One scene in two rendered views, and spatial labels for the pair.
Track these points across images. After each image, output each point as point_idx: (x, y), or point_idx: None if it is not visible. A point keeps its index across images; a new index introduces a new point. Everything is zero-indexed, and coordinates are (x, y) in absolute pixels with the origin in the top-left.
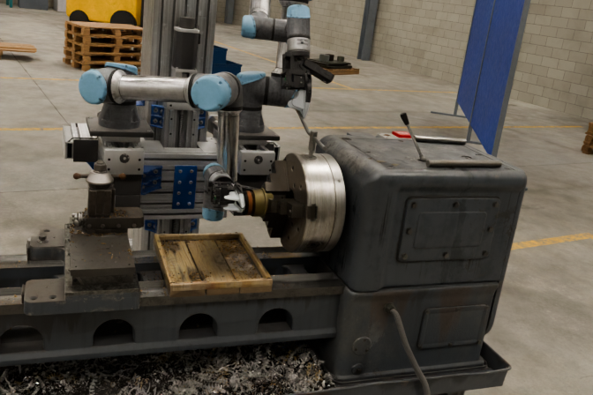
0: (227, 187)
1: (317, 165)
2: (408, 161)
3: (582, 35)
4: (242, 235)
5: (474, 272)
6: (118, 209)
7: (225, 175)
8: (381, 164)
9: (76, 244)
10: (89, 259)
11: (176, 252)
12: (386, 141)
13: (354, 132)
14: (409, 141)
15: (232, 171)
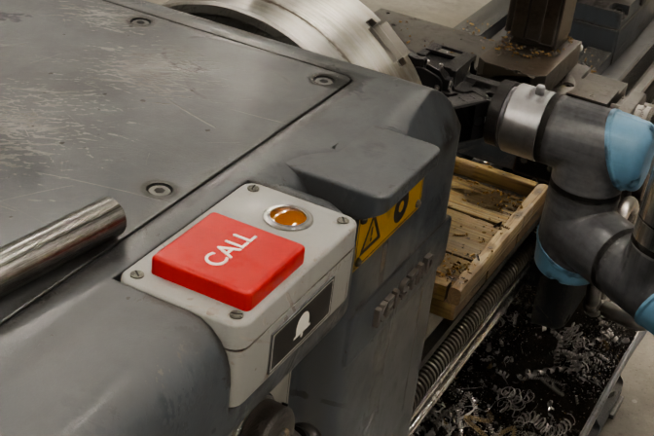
0: (420, 53)
1: None
2: None
3: None
4: (437, 278)
5: None
6: (545, 58)
7: (510, 86)
8: None
9: (472, 38)
10: (401, 25)
11: (453, 190)
12: (205, 143)
13: (417, 159)
14: (127, 211)
15: (644, 195)
